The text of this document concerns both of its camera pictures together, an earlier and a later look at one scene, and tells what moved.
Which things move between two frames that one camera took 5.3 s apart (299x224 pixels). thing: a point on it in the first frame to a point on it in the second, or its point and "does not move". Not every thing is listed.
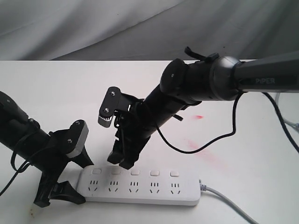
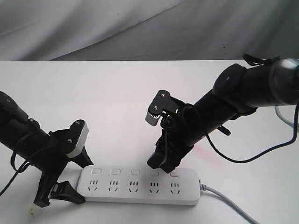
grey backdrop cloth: [146, 30] does not move
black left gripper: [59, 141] does not move
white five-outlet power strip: [143, 185] does not move
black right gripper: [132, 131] to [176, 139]
